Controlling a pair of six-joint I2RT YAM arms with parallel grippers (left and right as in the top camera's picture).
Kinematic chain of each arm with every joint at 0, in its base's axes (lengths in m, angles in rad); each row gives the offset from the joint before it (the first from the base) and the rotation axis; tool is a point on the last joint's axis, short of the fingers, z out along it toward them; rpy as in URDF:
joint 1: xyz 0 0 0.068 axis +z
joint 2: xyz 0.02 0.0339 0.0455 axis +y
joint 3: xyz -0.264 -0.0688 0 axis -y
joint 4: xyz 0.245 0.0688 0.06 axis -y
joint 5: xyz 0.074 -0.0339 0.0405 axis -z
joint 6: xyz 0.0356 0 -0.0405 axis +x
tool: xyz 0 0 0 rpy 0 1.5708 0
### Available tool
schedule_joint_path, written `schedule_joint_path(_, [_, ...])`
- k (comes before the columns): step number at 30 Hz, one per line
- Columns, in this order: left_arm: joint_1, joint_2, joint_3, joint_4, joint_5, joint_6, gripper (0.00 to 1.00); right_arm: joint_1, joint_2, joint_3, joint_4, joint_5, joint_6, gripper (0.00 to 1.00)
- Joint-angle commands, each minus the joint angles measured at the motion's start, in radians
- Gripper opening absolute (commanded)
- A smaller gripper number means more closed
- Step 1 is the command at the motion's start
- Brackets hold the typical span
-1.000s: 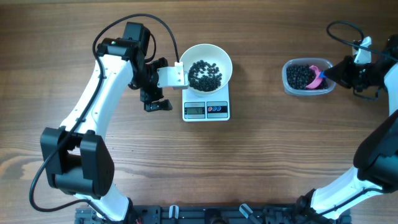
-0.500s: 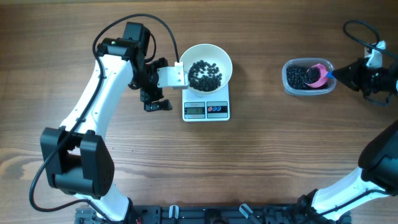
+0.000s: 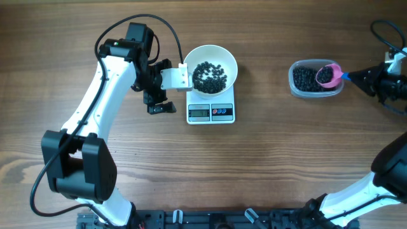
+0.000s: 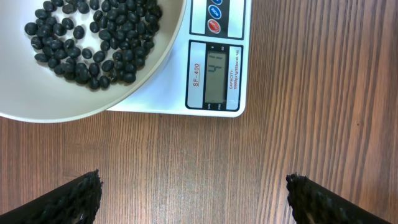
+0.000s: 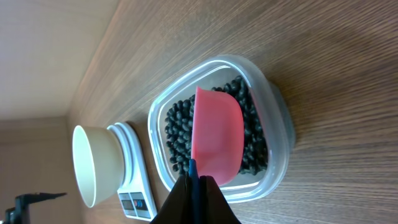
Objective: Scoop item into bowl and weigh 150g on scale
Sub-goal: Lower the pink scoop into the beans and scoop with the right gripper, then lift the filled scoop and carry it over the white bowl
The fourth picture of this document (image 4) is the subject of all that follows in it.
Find white digital kitchen scale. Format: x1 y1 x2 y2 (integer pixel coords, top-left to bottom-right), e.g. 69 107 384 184
112 0 252 118

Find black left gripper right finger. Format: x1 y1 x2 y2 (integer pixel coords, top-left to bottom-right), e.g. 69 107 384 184
286 174 386 224

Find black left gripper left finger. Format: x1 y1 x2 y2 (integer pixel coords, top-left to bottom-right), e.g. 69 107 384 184
1 170 103 224

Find black beans in bowl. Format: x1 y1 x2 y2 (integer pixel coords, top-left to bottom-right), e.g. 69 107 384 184
24 0 162 90

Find white bowl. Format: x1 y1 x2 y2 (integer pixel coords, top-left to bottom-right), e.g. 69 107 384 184
1 0 187 123

